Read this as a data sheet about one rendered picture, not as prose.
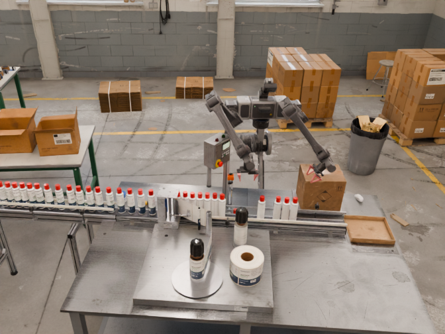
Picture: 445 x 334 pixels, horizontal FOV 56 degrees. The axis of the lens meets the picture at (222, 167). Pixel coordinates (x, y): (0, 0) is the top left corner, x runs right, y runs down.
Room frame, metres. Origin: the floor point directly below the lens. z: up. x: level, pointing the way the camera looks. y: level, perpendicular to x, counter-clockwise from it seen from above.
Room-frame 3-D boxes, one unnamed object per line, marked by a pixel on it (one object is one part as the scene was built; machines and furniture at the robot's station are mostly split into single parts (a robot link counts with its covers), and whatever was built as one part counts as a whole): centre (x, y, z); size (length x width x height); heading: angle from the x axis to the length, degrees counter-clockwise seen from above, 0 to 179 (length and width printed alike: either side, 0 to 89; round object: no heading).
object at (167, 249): (1.95, 0.08, 0.86); 0.80 x 0.67 x 0.05; 88
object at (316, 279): (2.19, -0.18, 0.82); 2.10 x 1.31 x 0.02; 88
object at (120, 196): (2.42, 0.72, 0.98); 0.05 x 0.05 x 0.20
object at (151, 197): (2.41, 0.50, 0.98); 0.05 x 0.05 x 0.20
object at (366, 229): (2.35, -1.06, 0.85); 0.30 x 0.26 x 0.04; 88
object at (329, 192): (2.67, -0.75, 0.99); 0.30 x 0.24 x 0.27; 92
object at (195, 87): (6.95, 0.53, 0.11); 0.65 x 0.54 x 0.22; 93
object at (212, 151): (2.48, 0.04, 1.38); 0.17 x 0.10 x 0.19; 143
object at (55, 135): (3.51, 1.55, 0.97); 0.51 x 0.39 x 0.37; 12
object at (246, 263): (1.85, -0.16, 0.95); 0.20 x 0.20 x 0.14
